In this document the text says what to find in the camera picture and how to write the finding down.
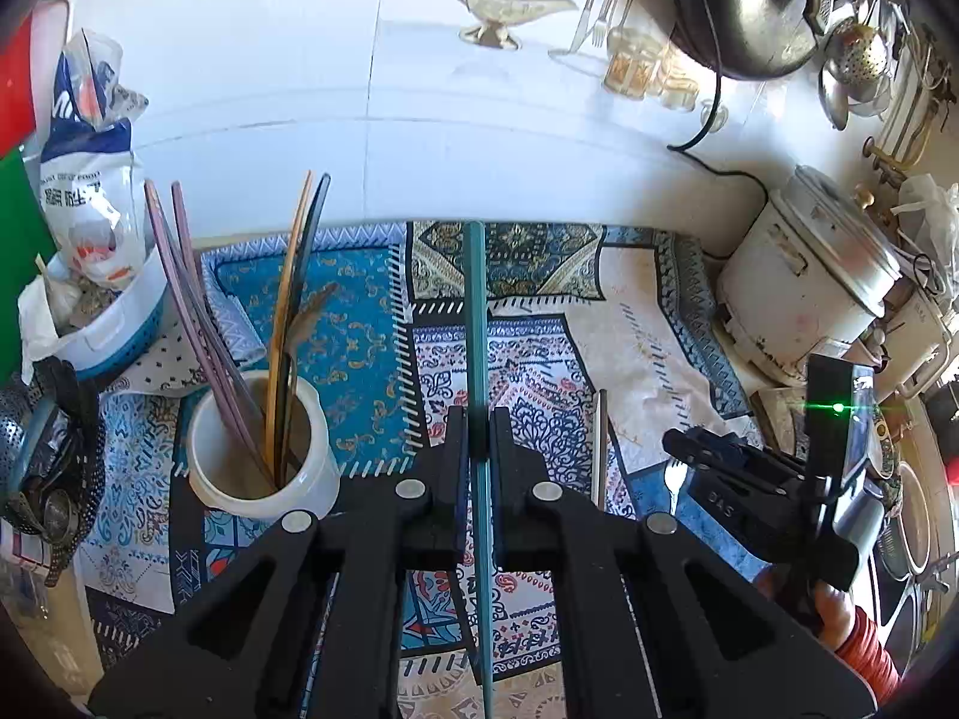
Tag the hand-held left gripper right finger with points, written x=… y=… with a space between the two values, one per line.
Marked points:
x=503 y=494

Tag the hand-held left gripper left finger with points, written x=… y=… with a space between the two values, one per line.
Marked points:
x=449 y=494

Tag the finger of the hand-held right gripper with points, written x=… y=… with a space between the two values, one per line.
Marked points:
x=704 y=460
x=742 y=453

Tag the silver fork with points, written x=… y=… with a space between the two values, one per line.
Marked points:
x=674 y=475

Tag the white ceramic cup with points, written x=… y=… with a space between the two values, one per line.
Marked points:
x=300 y=479

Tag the teal chopstick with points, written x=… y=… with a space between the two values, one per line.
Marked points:
x=476 y=314

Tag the gold spoon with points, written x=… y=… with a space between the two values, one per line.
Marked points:
x=311 y=311

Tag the orange chopstick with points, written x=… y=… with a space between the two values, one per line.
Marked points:
x=279 y=299

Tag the black chopstick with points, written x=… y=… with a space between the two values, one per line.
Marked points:
x=307 y=262

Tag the long utensils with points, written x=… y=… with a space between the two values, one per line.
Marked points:
x=153 y=202

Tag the person's right forearm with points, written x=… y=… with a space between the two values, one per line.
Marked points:
x=869 y=651

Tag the person's right hand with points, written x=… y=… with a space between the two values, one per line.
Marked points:
x=831 y=610

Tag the white patterned plate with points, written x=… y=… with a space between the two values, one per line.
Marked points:
x=918 y=524

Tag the patterned blue tablecloth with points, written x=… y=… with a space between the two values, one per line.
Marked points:
x=359 y=359

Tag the white rice cooker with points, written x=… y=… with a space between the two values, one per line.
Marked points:
x=802 y=277

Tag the clear plastic bag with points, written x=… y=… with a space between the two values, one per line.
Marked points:
x=933 y=210

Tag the small clear glass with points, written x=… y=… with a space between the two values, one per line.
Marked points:
x=713 y=116

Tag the black perforated strainer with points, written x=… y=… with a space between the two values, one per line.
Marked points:
x=82 y=457

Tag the brass rack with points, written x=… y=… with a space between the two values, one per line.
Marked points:
x=910 y=120

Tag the blue and white basket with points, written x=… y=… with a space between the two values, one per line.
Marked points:
x=112 y=329

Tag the glass jar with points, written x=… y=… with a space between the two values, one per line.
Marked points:
x=628 y=64
x=678 y=82

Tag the metal strainer ladle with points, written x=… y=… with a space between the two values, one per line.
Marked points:
x=858 y=60

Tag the black wok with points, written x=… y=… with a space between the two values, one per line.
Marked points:
x=742 y=15

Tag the steel table fork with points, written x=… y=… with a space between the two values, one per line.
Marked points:
x=599 y=30

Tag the steel table knife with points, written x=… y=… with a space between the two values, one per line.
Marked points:
x=581 y=26

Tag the white printed food bag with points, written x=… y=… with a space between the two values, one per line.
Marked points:
x=82 y=180

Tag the green cutting board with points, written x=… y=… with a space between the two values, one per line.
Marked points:
x=19 y=262

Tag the red cutting board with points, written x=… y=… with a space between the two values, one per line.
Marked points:
x=19 y=90

